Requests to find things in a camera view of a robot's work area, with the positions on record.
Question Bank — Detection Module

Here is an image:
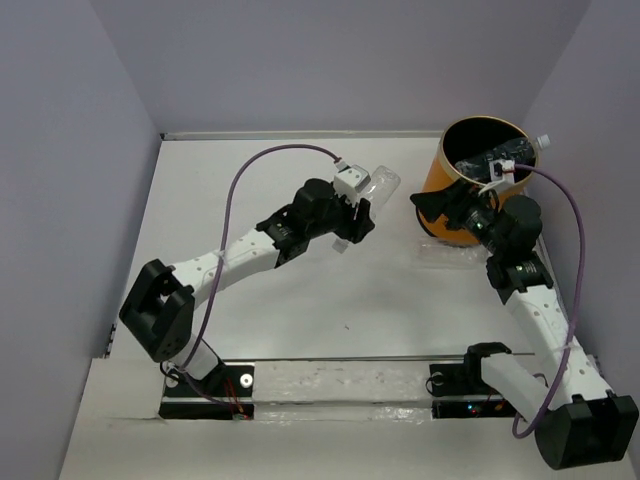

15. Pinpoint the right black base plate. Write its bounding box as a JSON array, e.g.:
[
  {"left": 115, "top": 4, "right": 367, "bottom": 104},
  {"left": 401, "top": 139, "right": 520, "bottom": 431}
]
[{"left": 425, "top": 363, "right": 516, "bottom": 420}]

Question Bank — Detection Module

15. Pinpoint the clear bottle long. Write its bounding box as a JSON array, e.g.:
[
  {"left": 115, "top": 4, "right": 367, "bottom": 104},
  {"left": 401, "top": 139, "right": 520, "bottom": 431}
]
[{"left": 454, "top": 134, "right": 551, "bottom": 184}]

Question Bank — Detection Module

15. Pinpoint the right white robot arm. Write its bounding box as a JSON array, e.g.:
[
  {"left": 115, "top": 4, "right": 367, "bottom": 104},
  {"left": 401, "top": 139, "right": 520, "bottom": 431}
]
[{"left": 410, "top": 181, "right": 639, "bottom": 470}]

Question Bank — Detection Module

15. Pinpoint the orange cylindrical bin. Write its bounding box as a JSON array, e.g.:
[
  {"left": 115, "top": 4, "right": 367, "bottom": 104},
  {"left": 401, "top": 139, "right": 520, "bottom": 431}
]
[{"left": 415, "top": 115, "right": 542, "bottom": 247}]

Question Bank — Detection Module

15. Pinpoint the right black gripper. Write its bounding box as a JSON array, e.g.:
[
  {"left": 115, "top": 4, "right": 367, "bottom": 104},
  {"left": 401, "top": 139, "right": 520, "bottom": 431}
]
[{"left": 410, "top": 177, "right": 507, "bottom": 255}]

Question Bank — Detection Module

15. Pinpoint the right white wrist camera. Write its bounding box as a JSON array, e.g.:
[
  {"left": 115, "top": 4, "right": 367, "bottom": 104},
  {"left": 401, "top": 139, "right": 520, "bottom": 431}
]
[{"left": 479, "top": 159, "right": 516, "bottom": 194}]

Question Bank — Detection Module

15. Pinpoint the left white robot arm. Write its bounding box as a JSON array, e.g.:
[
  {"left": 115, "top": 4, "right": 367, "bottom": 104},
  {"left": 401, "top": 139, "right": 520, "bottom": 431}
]
[{"left": 119, "top": 174, "right": 375, "bottom": 395}]

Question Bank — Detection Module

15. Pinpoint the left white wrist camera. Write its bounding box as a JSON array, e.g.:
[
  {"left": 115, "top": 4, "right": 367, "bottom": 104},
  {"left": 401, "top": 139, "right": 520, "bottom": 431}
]
[{"left": 332, "top": 165, "right": 371, "bottom": 205}]

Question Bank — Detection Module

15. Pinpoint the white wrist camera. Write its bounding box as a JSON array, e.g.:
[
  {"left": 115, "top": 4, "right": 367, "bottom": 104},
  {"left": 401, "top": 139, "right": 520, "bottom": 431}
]
[
  {"left": 479, "top": 159, "right": 516, "bottom": 194},
  {"left": 332, "top": 165, "right": 371, "bottom": 205}
]

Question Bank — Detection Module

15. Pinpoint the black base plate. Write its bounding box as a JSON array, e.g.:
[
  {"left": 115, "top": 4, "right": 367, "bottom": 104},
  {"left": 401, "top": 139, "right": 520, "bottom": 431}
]
[
  {"left": 425, "top": 363, "right": 516, "bottom": 420},
  {"left": 158, "top": 362, "right": 255, "bottom": 421}
]

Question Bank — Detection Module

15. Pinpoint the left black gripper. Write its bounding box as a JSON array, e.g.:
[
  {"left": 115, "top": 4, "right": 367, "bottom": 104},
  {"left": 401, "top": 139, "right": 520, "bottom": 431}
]
[{"left": 307, "top": 188, "right": 374, "bottom": 245}]

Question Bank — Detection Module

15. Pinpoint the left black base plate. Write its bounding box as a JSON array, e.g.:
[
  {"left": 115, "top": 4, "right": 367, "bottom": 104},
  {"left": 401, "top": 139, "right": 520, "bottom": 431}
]
[{"left": 158, "top": 362, "right": 255, "bottom": 421}]

